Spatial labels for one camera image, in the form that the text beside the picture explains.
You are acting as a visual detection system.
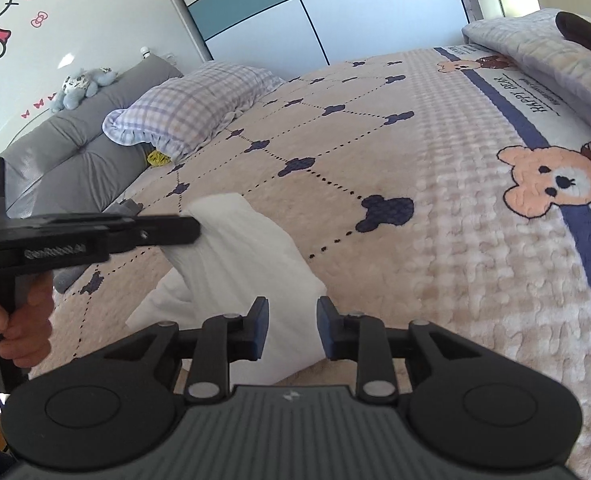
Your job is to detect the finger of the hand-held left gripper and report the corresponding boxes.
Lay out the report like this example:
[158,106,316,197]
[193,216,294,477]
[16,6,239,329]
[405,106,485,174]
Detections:
[103,213,201,252]

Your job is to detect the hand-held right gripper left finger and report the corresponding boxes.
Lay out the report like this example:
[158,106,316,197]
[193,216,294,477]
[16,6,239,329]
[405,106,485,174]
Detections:
[103,296,269,406]

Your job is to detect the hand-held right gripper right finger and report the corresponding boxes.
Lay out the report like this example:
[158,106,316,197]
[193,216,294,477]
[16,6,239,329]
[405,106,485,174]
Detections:
[316,296,480,406]

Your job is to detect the white pants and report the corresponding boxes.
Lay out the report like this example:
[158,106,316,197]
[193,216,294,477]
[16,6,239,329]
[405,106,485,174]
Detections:
[126,192,329,386]

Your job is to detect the person's left hand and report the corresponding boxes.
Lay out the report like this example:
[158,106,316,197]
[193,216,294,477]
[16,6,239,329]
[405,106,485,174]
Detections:
[0,274,54,371]

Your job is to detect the grey garment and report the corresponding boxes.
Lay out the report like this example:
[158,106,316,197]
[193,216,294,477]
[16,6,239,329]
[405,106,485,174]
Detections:
[54,198,144,294]

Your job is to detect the grey padded headboard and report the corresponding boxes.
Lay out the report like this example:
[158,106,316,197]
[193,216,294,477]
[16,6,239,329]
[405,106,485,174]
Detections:
[0,57,184,218]

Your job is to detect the plaid frilled pillow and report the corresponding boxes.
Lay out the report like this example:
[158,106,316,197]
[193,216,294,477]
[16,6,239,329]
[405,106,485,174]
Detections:
[102,61,286,163]

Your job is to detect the beige printed bed blanket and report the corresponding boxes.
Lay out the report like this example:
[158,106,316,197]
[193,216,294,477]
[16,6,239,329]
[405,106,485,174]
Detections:
[26,45,591,480]

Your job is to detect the blue plush toy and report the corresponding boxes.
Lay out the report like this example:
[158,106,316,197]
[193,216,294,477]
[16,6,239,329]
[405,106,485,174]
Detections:
[50,66,120,112]

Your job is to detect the blue and white wardrobe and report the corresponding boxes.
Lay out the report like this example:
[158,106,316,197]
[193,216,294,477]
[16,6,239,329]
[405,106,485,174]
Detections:
[160,0,469,83]

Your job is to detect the purple plaid fleece blanket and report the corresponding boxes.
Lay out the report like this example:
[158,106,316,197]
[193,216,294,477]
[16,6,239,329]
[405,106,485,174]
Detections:
[461,8,591,121]

